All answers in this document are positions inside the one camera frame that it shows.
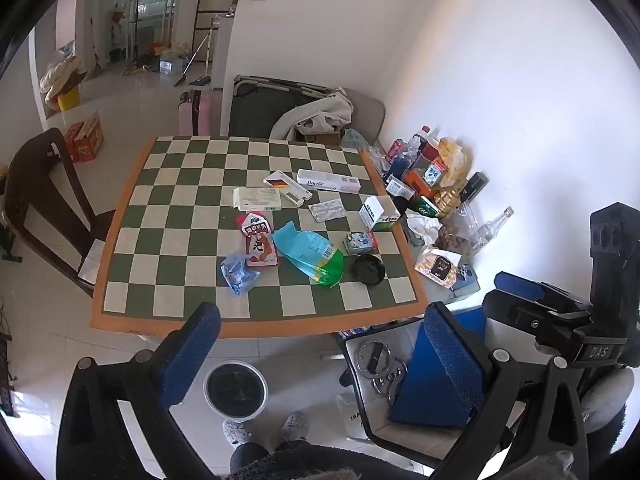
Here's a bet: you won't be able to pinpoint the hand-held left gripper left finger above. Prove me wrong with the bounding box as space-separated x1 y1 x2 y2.
57 302 221 480

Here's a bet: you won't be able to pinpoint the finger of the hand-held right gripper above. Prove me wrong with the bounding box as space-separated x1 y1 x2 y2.
482 271 594 347

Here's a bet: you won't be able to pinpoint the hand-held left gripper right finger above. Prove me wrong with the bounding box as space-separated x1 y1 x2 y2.
422 302 589 480

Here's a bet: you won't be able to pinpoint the white trash bin black liner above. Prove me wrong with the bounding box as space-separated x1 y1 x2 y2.
203 359 269 422

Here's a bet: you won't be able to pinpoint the green and white medicine box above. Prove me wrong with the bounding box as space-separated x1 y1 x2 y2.
359 194 401 232

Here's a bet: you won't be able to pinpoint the long white toothpaste box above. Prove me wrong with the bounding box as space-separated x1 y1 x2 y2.
296 169 362 194

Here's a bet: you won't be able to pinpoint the person's right forearm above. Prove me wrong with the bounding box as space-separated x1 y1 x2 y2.
580 367 628 436

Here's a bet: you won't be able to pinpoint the blue flat box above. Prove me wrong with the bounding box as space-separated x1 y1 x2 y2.
389 305 489 430

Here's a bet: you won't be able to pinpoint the blue grey small box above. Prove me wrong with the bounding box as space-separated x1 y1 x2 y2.
451 264 482 297

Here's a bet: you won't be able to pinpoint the clear glass bottle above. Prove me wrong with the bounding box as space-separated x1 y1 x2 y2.
471 206 515 257

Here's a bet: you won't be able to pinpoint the metal rings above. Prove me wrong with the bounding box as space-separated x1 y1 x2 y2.
354 339 408 403

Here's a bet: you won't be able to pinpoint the clear plastic bag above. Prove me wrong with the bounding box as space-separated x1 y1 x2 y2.
449 201 482 257

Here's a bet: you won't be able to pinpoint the pink and brown snack packet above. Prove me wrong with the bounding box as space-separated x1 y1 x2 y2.
414 245 464 289

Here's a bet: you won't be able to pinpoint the blue crumpled plastic wrapper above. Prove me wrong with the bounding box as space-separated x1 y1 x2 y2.
220 251 262 295

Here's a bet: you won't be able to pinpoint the person's left grey slipper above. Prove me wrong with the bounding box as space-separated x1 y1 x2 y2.
222 419 252 447

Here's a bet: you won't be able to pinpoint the person's grey slipper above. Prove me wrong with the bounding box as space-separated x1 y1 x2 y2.
281 411 311 442
222 419 252 447

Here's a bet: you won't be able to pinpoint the green checkered square table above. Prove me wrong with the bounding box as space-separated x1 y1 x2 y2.
90 135 432 340

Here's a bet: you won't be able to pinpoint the black box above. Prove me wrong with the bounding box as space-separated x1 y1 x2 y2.
459 171 489 204

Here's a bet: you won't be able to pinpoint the golden wrapped item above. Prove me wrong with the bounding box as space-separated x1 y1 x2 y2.
434 186 464 219

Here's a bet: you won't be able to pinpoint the crumpled white bag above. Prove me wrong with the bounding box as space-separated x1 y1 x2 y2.
404 210 442 247

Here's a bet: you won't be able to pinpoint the black round lid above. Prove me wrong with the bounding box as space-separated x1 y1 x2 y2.
353 254 386 287

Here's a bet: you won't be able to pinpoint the white smiley plastic bag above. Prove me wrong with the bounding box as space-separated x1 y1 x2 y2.
337 394 372 442

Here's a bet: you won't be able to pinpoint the red and white snack packet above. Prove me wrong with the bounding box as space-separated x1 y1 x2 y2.
236 211 279 267

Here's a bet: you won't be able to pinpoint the person's right grey slipper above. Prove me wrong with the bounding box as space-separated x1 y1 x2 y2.
281 411 311 442

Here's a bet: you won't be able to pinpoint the small drink carton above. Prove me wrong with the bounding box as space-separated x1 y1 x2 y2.
343 232 379 256

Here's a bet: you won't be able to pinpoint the yellowish plastic bag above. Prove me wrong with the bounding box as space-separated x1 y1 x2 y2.
439 137 469 184

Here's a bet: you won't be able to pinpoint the orange box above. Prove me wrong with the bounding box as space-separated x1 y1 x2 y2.
402 170 427 199

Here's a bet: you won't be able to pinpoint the light blue and green bag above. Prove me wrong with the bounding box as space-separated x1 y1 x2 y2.
271 221 346 289

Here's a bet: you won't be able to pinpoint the white barcode box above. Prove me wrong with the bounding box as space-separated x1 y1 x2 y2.
384 175 417 200

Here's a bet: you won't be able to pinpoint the dark sauce bottle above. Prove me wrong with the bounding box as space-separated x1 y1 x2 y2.
416 138 442 177

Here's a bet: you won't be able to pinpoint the person's dark fleece trousers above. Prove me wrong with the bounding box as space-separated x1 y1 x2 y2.
229 439 418 480

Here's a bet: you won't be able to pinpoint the red cap plastic bottle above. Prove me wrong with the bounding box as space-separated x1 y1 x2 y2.
411 125 434 155

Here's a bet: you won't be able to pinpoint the white box with striped flag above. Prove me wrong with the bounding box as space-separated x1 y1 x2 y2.
263 170 313 209

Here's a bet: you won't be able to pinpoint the silver pill blister pack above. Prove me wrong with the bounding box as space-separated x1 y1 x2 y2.
308 198 347 222

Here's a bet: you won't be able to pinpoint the black stand foot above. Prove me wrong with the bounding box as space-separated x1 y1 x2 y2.
0 227 24 262

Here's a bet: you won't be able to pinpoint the dark wooden chair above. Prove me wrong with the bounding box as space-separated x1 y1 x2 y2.
4 127 117 297

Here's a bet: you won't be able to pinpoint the grey padded chair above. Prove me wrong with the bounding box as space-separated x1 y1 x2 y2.
344 89 387 142

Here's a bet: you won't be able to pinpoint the pink suitcase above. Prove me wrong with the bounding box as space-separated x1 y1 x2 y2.
178 89 214 136

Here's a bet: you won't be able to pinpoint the red cardboard box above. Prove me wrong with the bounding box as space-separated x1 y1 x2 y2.
64 111 105 163

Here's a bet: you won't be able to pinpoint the brown cardboard box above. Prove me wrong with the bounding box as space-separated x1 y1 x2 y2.
294 127 344 147

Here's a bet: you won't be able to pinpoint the black folding bed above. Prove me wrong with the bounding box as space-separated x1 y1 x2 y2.
228 74 343 139

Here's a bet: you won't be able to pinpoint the white jacket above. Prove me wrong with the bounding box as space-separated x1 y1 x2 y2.
269 91 354 144

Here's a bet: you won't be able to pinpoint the broom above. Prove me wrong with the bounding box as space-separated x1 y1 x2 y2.
174 29 215 87

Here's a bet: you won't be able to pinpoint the coat rack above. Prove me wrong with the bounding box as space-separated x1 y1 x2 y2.
126 0 148 63

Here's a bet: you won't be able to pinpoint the black metal frame chair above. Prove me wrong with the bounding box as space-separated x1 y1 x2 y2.
336 317 506 467

